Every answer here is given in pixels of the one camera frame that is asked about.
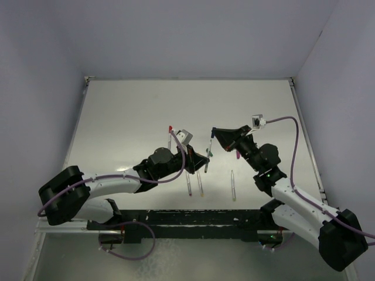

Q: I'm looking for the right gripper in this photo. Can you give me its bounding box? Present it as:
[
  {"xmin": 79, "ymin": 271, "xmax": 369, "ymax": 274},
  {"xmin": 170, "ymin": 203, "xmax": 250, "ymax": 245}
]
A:
[{"xmin": 212, "ymin": 125, "xmax": 262, "ymax": 172}]

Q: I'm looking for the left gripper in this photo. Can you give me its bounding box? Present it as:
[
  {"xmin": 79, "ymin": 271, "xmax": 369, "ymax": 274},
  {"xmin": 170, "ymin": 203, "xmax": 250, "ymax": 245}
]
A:
[{"xmin": 156, "ymin": 144, "xmax": 209, "ymax": 179}]

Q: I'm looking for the yellow marker pen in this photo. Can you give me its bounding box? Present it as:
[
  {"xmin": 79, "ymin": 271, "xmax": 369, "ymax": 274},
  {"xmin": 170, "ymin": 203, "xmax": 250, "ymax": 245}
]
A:
[{"xmin": 196, "ymin": 171, "xmax": 204, "ymax": 197}]

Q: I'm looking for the purple marker pen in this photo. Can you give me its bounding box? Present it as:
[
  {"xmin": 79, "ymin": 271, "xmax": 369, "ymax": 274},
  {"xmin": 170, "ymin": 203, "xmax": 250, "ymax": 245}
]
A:
[{"xmin": 186, "ymin": 172, "xmax": 192, "ymax": 197}]

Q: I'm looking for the red marker pen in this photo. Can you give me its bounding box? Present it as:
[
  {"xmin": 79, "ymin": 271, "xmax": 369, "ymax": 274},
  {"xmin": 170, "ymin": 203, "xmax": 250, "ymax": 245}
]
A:
[{"xmin": 167, "ymin": 133, "xmax": 172, "ymax": 150}]

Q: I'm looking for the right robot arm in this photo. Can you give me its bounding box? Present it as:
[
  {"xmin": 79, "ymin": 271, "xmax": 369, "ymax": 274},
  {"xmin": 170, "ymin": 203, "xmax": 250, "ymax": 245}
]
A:
[{"xmin": 212, "ymin": 125, "xmax": 369, "ymax": 272}]

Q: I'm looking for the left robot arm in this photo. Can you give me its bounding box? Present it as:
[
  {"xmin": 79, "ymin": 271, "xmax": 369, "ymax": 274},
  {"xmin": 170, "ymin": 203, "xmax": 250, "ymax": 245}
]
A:
[{"xmin": 38, "ymin": 146, "xmax": 209, "ymax": 229}]

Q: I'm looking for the green marker pen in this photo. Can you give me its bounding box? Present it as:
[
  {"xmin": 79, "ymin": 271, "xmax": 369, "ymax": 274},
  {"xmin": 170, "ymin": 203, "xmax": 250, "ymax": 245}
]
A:
[{"xmin": 231, "ymin": 170, "xmax": 236, "ymax": 201}]

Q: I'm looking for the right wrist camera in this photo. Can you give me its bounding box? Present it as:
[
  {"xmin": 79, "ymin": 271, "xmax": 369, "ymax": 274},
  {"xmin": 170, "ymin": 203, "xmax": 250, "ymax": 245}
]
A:
[{"xmin": 251, "ymin": 114, "xmax": 267, "ymax": 130}]

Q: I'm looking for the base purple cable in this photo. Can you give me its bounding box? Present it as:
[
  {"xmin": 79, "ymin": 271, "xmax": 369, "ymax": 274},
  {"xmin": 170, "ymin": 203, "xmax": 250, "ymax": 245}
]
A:
[{"xmin": 98, "ymin": 221, "xmax": 156, "ymax": 260}]

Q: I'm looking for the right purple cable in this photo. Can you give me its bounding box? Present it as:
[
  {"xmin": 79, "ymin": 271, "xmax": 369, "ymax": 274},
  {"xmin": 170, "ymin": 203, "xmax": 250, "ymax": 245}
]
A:
[{"xmin": 265, "ymin": 116, "xmax": 375, "ymax": 238}]

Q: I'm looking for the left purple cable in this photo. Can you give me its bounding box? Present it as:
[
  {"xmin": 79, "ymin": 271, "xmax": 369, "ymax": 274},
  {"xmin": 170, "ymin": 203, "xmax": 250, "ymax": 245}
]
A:
[{"xmin": 37, "ymin": 131, "xmax": 187, "ymax": 217}]

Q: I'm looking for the aluminium frame rail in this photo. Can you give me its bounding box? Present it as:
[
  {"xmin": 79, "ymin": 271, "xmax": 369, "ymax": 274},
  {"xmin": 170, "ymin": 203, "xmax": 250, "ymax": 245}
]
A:
[{"xmin": 36, "ymin": 220, "xmax": 87, "ymax": 233}]

